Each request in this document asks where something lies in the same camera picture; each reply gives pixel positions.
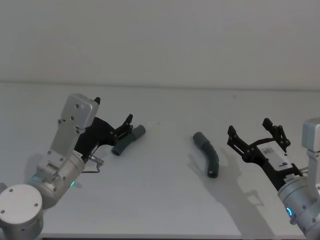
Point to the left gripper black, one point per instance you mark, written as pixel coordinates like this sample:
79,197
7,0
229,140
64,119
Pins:
100,133

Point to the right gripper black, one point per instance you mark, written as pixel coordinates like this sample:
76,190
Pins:
270,155

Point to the long dark grey curved tube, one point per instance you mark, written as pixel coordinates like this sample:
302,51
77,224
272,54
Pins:
209,155

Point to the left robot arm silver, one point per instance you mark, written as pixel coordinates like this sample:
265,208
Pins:
21,207

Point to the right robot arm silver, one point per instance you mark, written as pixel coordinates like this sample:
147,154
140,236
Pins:
300,200

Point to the short dark grey curved tube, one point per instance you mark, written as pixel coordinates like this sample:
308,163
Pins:
126,141

